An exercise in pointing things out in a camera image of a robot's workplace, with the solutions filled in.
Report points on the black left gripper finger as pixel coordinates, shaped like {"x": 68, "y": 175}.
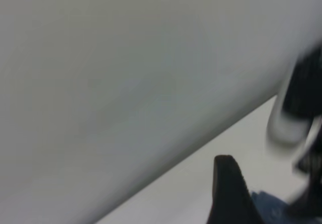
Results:
{"x": 229, "y": 196}

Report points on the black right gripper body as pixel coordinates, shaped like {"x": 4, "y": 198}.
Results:
{"x": 312, "y": 204}

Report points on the blue denim pants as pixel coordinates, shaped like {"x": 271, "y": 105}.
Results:
{"x": 269, "y": 209}

